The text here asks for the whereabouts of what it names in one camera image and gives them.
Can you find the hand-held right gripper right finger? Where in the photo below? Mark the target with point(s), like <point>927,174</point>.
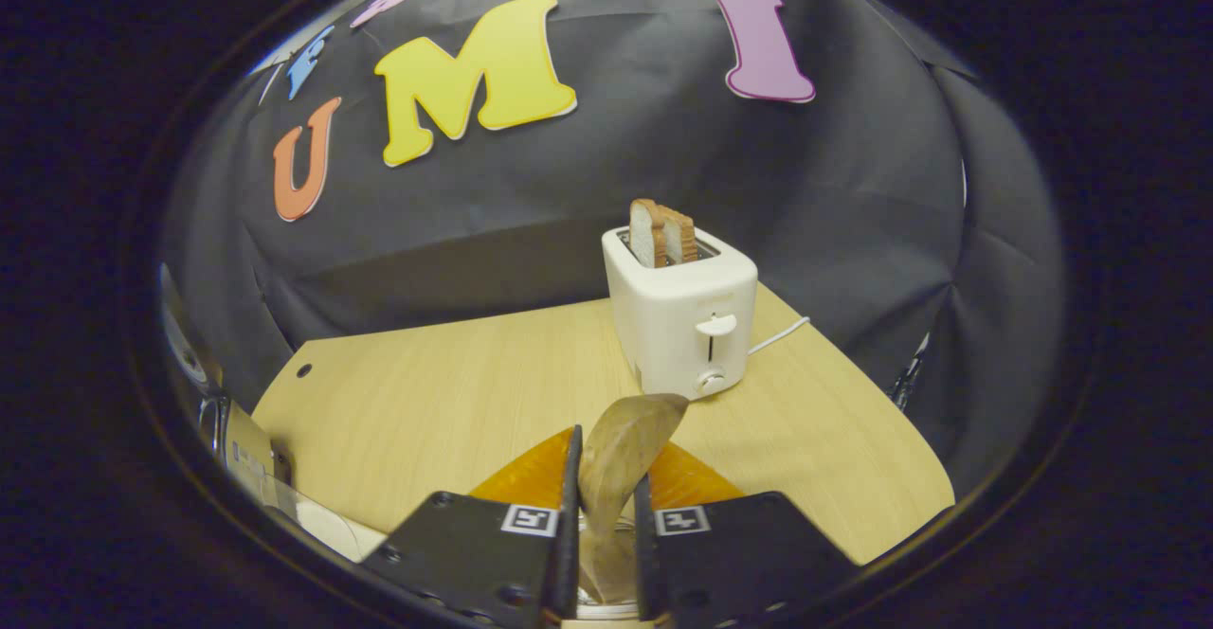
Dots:
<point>739,553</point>

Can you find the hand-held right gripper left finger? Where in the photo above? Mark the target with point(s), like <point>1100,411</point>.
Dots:
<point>474,553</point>

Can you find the clear plastic rice container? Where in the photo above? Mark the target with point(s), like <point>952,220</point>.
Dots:
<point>322,527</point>

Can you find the wooden spoon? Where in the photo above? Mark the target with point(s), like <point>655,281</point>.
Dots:
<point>621,449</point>

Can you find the white toaster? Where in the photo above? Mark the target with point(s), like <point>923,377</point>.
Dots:
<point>678,326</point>

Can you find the toast bread slice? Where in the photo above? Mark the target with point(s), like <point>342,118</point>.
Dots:
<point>682,236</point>
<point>644,231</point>

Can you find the black backdrop cloth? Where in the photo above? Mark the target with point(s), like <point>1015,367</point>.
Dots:
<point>588,193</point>

